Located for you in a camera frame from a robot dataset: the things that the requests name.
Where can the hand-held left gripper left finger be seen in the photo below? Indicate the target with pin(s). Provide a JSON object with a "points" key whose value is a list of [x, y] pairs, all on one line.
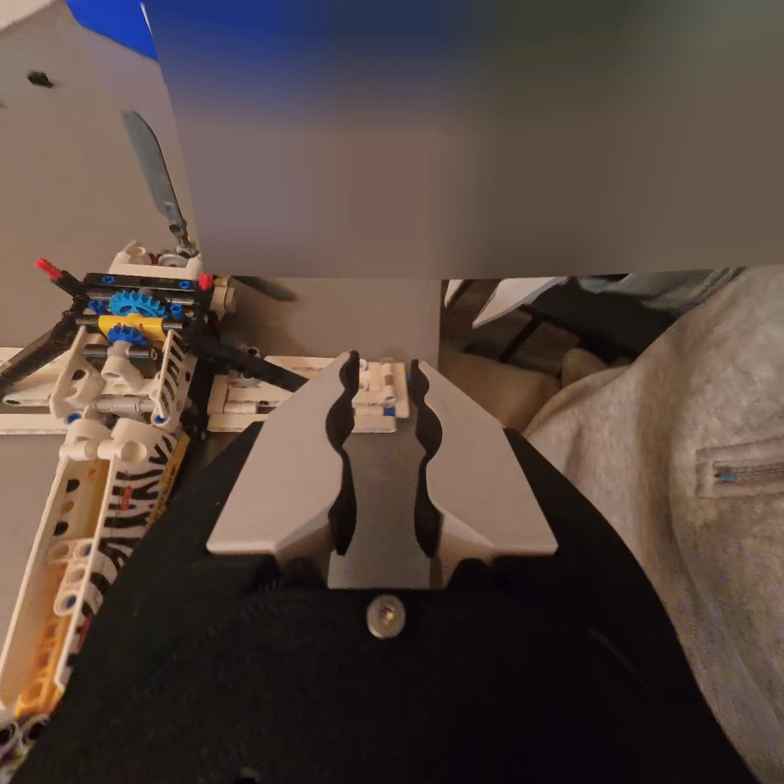
{"points": [[275, 490]]}

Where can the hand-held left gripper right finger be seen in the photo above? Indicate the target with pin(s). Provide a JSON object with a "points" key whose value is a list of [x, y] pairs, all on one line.
{"points": [[490, 490]]}

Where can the zebra striped lego helicopter model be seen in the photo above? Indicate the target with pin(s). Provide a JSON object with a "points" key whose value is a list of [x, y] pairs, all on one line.
{"points": [[141, 367]]}

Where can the small black lego piece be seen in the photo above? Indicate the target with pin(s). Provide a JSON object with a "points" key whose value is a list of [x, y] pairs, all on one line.
{"points": [[40, 78]]}

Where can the blue plastic bin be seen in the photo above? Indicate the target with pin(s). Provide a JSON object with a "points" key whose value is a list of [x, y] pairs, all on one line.
{"points": [[116, 24]]}

